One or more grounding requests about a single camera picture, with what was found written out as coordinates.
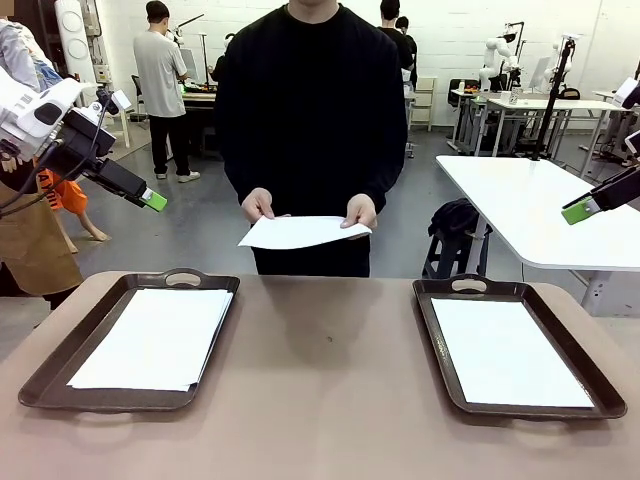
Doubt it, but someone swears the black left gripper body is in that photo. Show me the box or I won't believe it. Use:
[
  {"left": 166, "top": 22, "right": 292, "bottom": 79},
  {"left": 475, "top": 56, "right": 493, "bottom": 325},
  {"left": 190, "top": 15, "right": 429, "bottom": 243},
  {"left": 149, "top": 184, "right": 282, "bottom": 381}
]
[{"left": 37, "top": 108, "right": 116, "bottom": 174}]

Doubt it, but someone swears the white A4 paper stack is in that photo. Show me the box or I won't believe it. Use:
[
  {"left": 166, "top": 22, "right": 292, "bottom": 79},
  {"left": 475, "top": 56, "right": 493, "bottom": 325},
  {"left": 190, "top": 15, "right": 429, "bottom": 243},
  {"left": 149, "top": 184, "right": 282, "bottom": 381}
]
[{"left": 237, "top": 215, "right": 374, "bottom": 250}]

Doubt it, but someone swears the person's right forearm black sleeve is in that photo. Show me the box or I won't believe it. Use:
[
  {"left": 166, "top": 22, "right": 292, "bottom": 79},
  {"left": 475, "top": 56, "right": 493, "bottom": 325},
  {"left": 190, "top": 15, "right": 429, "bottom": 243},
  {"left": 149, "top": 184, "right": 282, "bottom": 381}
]
[{"left": 219, "top": 144, "right": 279, "bottom": 211}]

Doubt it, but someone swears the person's left forearm black sleeve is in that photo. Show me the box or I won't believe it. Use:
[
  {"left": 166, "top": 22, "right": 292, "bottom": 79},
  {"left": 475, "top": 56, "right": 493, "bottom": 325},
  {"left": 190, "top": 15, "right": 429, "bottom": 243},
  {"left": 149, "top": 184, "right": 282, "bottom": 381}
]
[{"left": 349, "top": 144, "right": 406, "bottom": 216}]

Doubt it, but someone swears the person's right hand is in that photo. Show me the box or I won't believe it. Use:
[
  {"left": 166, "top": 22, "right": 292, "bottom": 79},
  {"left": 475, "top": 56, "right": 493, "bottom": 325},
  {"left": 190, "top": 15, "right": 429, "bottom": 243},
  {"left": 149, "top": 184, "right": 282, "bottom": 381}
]
[{"left": 241, "top": 187, "right": 276, "bottom": 224}]

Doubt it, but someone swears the person's left hand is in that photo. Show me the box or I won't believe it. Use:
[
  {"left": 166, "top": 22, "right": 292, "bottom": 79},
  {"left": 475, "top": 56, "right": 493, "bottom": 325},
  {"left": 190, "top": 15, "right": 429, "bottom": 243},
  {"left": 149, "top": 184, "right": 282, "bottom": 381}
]
[{"left": 340, "top": 193, "right": 379, "bottom": 232}]

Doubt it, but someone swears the mannequin in orange clothes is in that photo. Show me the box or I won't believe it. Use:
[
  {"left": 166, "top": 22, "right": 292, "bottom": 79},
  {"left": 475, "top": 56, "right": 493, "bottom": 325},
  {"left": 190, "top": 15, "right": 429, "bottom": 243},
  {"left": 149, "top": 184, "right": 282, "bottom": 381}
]
[{"left": 34, "top": 49, "right": 111, "bottom": 254}]

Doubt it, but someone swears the large white table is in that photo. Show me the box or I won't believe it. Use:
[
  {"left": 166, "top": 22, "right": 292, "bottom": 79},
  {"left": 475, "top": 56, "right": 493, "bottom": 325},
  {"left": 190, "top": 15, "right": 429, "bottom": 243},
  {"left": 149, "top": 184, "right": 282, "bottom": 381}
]
[{"left": 434, "top": 154, "right": 640, "bottom": 319}]

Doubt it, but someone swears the white long desk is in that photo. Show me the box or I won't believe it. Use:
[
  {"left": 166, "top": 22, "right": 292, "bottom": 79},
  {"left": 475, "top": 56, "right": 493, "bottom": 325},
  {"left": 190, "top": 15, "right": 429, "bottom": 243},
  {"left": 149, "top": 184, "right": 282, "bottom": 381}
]
[{"left": 487, "top": 97, "right": 632, "bottom": 179}]

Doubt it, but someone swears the tall white air conditioner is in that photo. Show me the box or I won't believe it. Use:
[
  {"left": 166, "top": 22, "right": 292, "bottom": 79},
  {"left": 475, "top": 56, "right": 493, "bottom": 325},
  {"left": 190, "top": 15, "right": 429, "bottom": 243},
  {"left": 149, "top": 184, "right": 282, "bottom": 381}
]
[{"left": 53, "top": 0, "right": 97, "bottom": 81}]

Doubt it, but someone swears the white desk with clutter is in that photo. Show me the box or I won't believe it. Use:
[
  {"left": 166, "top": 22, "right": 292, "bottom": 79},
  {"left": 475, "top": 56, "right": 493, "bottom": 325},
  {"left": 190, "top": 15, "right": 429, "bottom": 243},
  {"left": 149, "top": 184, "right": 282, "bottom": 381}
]
[{"left": 579, "top": 89, "right": 640, "bottom": 176}]

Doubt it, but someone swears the black tripod stand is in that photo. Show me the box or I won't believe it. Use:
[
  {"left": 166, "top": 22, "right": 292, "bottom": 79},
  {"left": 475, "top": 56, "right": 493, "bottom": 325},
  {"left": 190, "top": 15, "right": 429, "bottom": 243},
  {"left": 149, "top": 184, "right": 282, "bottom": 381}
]
[{"left": 531, "top": 35, "right": 577, "bottom": 162}]

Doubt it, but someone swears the person in grey T-shirt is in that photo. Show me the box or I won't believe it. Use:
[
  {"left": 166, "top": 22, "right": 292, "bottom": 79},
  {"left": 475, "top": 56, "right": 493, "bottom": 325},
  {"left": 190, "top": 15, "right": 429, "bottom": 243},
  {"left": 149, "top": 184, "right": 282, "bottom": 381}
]
[{"left": 133, "top": 0, "right": 202, "bottom": 184}]

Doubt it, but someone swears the cluttered background workbench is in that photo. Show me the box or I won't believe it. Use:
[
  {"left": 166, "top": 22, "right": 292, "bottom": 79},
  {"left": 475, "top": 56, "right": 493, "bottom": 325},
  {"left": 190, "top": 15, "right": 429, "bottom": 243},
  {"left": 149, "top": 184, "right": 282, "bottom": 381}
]
[{"left": 180, "top": 82, "right": 221, "bottom": 162}]

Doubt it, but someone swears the mannequin with brown apron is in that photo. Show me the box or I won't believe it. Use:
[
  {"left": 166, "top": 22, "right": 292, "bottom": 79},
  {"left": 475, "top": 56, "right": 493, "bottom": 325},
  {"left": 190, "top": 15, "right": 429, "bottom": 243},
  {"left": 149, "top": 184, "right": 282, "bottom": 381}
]
[{"left": 0, "top": 17, "right": 84, "bottom": 311}]

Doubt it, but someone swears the white monitor back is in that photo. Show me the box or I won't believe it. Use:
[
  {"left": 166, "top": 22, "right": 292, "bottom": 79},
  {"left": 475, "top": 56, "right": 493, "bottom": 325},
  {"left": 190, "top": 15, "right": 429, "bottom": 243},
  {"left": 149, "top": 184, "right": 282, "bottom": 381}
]
[{"left": 528, "top": 55, "right": 552, "bottom": 92}]

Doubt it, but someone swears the black bag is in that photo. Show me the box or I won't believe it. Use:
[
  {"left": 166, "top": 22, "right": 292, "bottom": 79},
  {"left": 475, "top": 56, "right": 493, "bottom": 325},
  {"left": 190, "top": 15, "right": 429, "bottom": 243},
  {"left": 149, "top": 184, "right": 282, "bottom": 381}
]
[{"left": 428, "top": 198, "right": 489, "bottom": 239}]

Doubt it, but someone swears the black padded office chair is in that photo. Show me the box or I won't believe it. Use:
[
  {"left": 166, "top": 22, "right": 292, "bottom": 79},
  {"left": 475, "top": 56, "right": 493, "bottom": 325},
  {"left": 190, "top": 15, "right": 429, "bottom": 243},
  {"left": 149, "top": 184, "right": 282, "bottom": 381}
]
[{"left": 448, "top": 78, "right": 481, "bottom": 109}]

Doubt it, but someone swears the brown tray with scuffed base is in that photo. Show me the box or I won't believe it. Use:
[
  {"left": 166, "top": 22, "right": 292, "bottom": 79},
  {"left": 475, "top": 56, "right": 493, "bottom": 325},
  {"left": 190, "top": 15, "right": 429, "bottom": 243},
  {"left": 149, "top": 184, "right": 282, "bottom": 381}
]
[{"left": 18, "top": 268, "right": 241, "bottom": 414}]

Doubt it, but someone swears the person in black sweater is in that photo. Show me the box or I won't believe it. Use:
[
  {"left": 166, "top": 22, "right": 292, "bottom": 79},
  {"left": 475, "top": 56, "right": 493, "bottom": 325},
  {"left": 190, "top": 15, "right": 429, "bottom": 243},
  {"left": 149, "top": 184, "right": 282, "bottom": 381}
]
[{"left": 214, "top": 0, "right": 409, "bottom": 279}]

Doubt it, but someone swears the brown plastic serving tray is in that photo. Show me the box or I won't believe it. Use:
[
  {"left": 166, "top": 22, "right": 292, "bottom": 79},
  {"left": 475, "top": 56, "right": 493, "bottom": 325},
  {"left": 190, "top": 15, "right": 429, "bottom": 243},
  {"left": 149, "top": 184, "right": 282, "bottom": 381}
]
[{"left": 412, "top": 273, "right": 629, "bottom": 420}]

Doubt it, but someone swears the standing person in black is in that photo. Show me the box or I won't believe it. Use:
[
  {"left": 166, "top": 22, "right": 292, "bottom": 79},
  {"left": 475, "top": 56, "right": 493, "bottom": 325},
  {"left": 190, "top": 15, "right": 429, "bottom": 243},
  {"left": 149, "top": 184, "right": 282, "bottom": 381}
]
[
  {"left": 395, "top": 15, "right": 419, "bottom": 91},
  {"left": 378, "top": 0, "right": 415, "bottom": 71}
]

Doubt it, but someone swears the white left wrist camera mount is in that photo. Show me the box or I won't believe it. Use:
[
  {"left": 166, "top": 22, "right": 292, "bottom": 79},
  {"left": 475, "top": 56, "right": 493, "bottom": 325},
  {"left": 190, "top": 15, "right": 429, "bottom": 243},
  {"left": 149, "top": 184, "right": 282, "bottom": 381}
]
[{"left": 74, "top": 88, "right": 132, "bottom": 126}]

